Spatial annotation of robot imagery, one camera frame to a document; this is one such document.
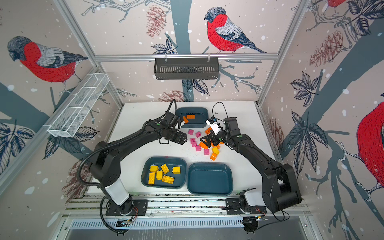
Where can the near right teal bin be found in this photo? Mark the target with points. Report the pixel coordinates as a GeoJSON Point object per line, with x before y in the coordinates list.
{"type": "Point", "coordinates": [210, 179]}

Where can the yellow long lego brick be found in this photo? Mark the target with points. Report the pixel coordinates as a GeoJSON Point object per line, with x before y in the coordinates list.
{"type": "Point", "coordinates": [152, 178]}
{"type": "Point", "coordinates": [168, 179]}

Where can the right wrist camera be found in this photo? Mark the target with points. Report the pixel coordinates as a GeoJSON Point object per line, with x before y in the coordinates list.
{"type": "Point", "coordinates": [214, 125]}

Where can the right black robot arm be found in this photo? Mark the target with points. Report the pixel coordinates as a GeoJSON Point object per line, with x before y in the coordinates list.
{"type": "Point", "coordinates": [279, 189]}

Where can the black hanging wire basket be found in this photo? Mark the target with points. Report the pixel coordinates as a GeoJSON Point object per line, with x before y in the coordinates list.
{"type": "Point", "coordinates": [186, 69]}

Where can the yellow tall lego brick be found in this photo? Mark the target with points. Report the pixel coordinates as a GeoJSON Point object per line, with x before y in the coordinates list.
{"type": "Point", "coordinates": [159, 175]}

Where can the yellow small lego brick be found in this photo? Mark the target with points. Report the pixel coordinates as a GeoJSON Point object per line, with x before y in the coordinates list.
{"type": "Point", "coordinates": [216, 150]}

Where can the white mesh wall shelf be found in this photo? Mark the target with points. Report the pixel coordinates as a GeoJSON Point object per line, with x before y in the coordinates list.
{"type": "Point", "coordinates": [81, 102]}

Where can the aluminium mounting rail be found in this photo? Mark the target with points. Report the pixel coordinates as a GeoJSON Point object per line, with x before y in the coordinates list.
{"type": "Point", "coordinates": [157, 207]}

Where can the near left teal bin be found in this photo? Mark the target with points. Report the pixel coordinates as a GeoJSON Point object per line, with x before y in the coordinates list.
{"type": "Point", "coordinates": [171, 162]}

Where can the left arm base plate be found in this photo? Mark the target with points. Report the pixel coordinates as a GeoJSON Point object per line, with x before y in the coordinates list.
{"type": "Point", "coordinates": [130, 208]}

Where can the yellow square lego brick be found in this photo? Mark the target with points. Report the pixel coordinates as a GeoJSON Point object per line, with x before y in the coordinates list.
{"type": "Point", "coordinates": [176, 170]}

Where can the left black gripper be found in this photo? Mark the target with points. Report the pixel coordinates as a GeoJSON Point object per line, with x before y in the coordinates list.
{"type": "Point", "coordinates": [181, 138]}

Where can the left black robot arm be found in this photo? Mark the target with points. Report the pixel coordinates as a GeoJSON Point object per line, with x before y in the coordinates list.
{"type": "Point", "coordinates": [102, 168]}

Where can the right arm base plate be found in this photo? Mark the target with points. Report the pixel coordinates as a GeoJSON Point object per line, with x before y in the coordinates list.
{"type": "Point", "coordinates": [236, 207]}

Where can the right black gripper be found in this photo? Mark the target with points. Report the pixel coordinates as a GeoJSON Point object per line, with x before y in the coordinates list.
{"type": "Point", "coordinates": [209, 142]}

